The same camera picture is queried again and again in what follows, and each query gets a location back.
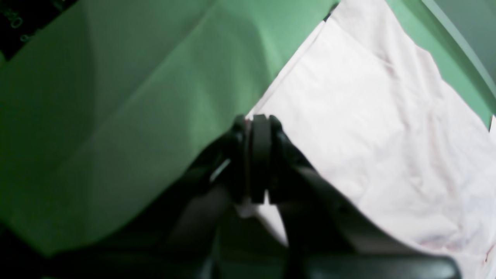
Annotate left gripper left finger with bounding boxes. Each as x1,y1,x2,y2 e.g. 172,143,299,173
43,116,248,279

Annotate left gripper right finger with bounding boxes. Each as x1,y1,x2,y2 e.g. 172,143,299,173
252,115,461,279

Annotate pink t-shirt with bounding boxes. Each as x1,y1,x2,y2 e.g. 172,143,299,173
248,0,496,279

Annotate green table cloth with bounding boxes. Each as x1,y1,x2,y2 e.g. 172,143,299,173
1,0,464,279

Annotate beige plastic bin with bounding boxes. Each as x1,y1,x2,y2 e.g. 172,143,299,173
423,0,496,95

